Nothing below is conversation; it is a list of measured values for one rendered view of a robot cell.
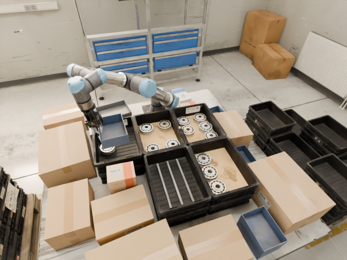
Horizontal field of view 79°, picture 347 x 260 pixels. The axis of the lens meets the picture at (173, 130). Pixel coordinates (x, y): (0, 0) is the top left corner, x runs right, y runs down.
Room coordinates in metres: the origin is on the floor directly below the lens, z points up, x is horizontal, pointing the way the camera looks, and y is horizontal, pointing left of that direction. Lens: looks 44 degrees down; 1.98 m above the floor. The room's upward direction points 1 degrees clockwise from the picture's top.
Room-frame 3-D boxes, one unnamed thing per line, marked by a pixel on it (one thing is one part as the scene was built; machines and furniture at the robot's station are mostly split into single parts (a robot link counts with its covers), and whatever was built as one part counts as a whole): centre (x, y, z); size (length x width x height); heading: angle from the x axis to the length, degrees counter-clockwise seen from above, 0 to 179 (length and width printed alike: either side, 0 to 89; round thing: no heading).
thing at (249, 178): (0.80, -0.30, 0.87); 0.40 x 0.30 x 0.11; 18
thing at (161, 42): (3.15, -0.01, 0.60); 0.72 x 0.03 x 0.56; 112
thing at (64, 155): (0.94, 0.75, 0.80); 0.40 x 0.30 x 0.20; 25
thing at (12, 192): (0.82, 1.27, 0.41); 0.31 x 0.02 x 0.16; 21
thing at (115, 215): (0.52, 0.27, 0.78); 0.30 x 0.22 x 0.16; 113
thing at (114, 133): (0.89, 0.36, 1.10); 0.20 x 0.15 x 0.07; 22
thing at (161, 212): (0.71, -0.02, 0.92); 0.40 x 0.30 x 0.02; 18
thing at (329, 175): (0.95, -1.31, 0.37); 0.40 x 0.30 x 0.45; 22
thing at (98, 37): (3.03, 0.38, 0.91); 1.70 x 0.10 x 0.05; 112
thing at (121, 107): (1.45, 0.53, 0.78); 0.27 x 0.20 x 0.05; 118
